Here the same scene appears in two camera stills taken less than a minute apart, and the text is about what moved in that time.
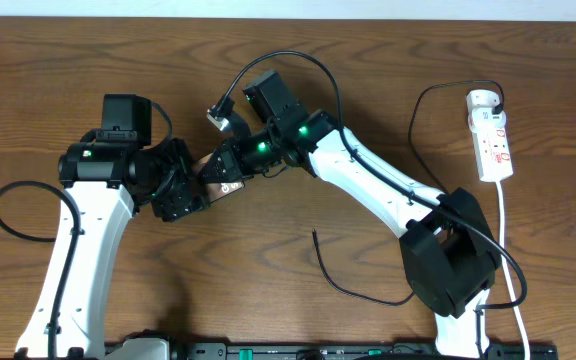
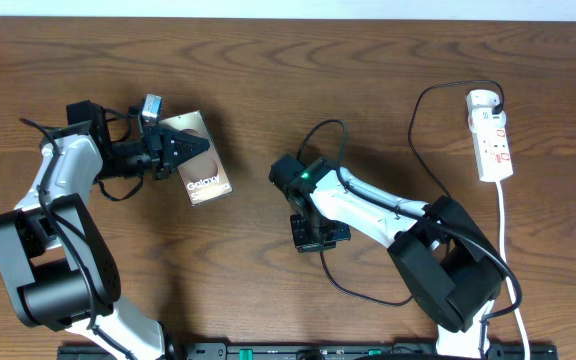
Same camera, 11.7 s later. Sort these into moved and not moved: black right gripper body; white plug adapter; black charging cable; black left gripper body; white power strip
Moved: black right gripper body; black left gripper body
Not moved: black charging cable; white power strip; white plug adapter
